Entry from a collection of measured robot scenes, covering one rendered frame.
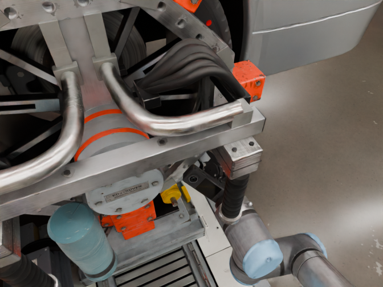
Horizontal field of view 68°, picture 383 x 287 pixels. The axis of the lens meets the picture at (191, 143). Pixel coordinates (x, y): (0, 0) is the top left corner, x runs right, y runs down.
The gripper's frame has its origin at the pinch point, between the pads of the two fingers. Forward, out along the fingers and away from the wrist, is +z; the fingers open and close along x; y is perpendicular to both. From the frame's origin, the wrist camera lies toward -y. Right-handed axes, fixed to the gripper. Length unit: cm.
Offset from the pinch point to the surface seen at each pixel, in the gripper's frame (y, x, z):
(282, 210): 77, -13, -5
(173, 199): 1.8, -14.8, -7.2
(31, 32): -43.7, 1.7, 17.9
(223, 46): -22.1, 26.6, -7.1
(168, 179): -6.5, -7.8, -7.1
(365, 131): 132, 42, 18
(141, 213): -5.4, -21.8, -8.1
